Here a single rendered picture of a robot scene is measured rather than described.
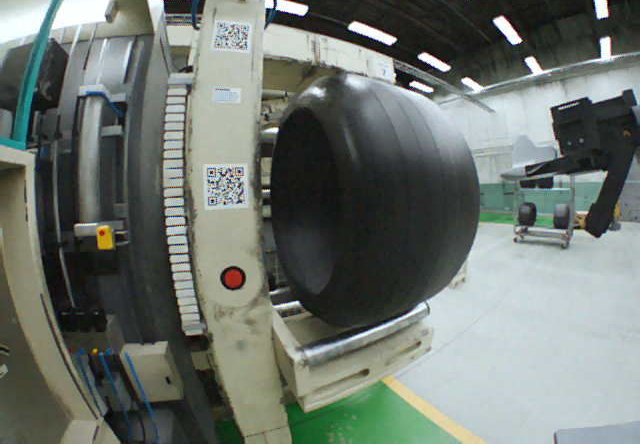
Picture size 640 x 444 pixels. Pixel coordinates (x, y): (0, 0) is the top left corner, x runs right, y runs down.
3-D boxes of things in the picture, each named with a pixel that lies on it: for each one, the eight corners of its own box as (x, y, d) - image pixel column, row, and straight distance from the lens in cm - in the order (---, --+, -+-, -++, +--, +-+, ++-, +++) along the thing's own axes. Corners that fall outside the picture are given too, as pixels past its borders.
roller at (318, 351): (293, 343, 46) (290, 351, 50) (302, 365, 45) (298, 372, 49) (423, 296, 64) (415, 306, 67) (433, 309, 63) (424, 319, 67)
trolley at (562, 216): (569, 250, 562) (571, 148, 553) (510, 242, 586) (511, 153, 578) (572, 244, 627) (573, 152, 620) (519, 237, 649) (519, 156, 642)
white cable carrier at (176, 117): (185, 335, 49) (170, 72, 48) (187, 323, 54) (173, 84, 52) (208, 333, 49) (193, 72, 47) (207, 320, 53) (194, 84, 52)
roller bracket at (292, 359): (297, 400, 47) (292, 360, 40) (251, 308, 78) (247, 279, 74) (314, 394, 47) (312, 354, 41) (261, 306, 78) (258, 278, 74)
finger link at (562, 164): (530, 165, 37) (589, 153, 37) (531, 178, 37) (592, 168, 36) (521, 162, 33) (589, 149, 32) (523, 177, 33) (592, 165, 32)
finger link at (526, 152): (494, 143, 39) (552, 128, 37) (501, 182, 39) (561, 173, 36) (486, 140, 37) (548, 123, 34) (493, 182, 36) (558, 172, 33)
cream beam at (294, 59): (249, 55, 80) (252, 20, 88) (238, 88, 101) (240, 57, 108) (398, 87, 106) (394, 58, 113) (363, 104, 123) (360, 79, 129)
